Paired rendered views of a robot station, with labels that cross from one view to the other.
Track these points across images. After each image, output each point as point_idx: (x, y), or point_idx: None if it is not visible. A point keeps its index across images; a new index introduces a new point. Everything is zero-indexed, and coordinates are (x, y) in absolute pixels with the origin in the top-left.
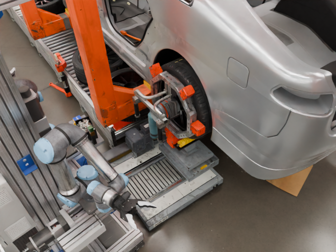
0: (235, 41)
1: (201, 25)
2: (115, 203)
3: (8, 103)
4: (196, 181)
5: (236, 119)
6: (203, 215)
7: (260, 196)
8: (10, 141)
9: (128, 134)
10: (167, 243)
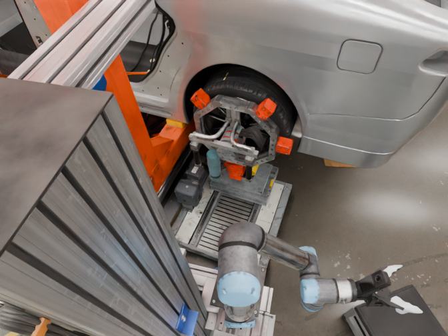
0: (356, 16)
1: (286, 11)
2: (363, 295)
3: (162, 255)
4: (271, 201)
5: (348, 115)
6: (299, 231)
7: (331, 183)
8: (169, 309)
9: (180, 191)
10: (289, 279)
